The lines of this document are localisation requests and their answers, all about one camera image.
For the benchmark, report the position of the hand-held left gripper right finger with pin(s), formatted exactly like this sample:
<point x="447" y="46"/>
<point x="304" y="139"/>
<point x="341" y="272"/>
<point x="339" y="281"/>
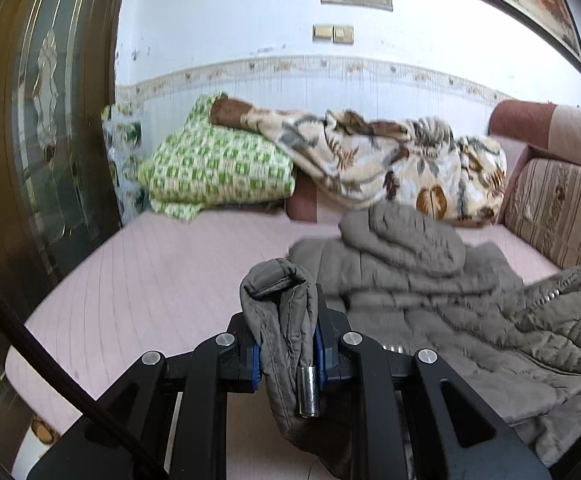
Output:
<point x="319" y="360"/>

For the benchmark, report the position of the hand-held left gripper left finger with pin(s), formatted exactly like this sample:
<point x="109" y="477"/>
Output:
<point x="255" y="366"/>

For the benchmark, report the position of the grey quilted jacket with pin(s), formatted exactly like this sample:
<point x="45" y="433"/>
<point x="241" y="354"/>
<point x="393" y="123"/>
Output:
<point x="420" y="300"/>

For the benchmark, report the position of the pink striped bed sheet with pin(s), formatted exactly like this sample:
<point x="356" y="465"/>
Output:
<point x="170" y="270"/>

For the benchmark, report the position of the green checkered quilt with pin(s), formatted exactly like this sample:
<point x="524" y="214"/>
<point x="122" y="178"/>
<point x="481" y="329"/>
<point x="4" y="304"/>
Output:
<point x="220" y="170"/>

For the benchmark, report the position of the beige floral fleece blanket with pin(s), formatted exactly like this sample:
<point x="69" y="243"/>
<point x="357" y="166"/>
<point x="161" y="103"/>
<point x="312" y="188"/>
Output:
<point x="370" y="155"/>

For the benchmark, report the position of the striped sofa cushion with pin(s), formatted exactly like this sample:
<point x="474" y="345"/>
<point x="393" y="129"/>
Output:
<point x="555" y="205"/>

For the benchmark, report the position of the dark wooden glass door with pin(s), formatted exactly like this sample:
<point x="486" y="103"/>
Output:
<point x="30" y="135"/>

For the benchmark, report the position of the gold wall switch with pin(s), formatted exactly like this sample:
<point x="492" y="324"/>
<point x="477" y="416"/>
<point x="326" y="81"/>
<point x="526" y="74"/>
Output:
<point x="323" y="33"/>
<point x="344" y="35"/>

